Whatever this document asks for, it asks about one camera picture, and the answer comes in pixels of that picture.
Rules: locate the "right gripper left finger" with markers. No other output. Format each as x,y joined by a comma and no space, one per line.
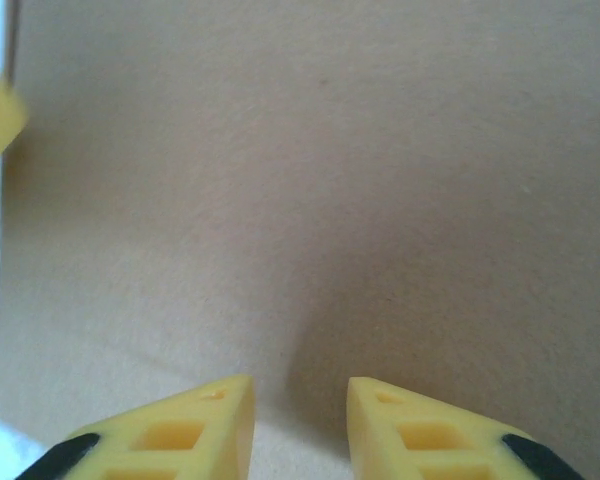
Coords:
230,430

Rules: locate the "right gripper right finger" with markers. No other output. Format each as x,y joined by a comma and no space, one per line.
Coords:
375,435

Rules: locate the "brown cardboard box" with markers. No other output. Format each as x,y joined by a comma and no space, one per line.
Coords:
330,175

